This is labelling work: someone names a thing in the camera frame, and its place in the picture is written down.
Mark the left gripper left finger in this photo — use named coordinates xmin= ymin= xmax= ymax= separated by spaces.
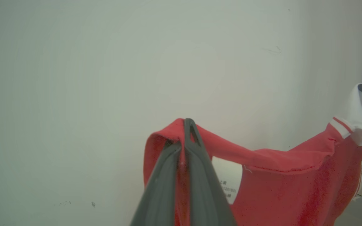
xmin=130 ymin=140 xmax=182 ymax=226

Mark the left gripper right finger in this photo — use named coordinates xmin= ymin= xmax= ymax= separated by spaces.
xmin=184 ymin=118 xmax=237 ymax=226

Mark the red Bulls basketball jersey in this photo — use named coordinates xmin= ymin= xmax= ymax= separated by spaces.
xmin=143 ymin=83 xmax=362 ymax=226

